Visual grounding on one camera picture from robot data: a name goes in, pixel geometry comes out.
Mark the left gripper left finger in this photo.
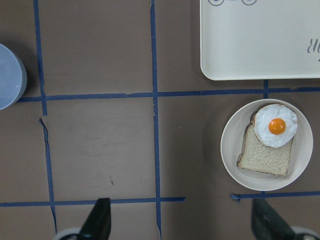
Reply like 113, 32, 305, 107
79, 198, 111, 240

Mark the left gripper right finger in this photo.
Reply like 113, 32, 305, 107
251, 198, 295, 240

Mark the cream round plate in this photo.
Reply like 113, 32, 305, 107
220, 99, 314, 191

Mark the blue-grey bowl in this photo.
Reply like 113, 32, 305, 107
0, 44, 27, 110

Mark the cream bear tray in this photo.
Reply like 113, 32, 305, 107
199, 0, 320, 81

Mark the fried egg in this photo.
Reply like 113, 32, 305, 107
254, 103, 298, 148

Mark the bread slice on plate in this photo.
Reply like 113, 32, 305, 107
236, 113, 293, 177

